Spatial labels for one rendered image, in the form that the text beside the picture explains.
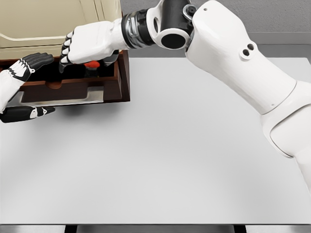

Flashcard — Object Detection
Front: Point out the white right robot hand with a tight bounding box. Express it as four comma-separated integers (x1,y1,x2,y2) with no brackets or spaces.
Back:
58,21,120,74

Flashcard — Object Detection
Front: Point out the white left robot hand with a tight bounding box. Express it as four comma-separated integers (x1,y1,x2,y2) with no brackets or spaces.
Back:
0,52,56,124

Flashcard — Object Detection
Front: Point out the red button black switch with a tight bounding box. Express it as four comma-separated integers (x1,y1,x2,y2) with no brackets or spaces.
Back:
83,60,102,79

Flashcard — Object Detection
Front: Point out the dark brown wooden drawer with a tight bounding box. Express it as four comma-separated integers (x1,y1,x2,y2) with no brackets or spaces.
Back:
0,49,132,108

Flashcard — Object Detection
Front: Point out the cream cabinet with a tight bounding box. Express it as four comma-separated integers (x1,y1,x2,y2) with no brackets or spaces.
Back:
0,0,122,59

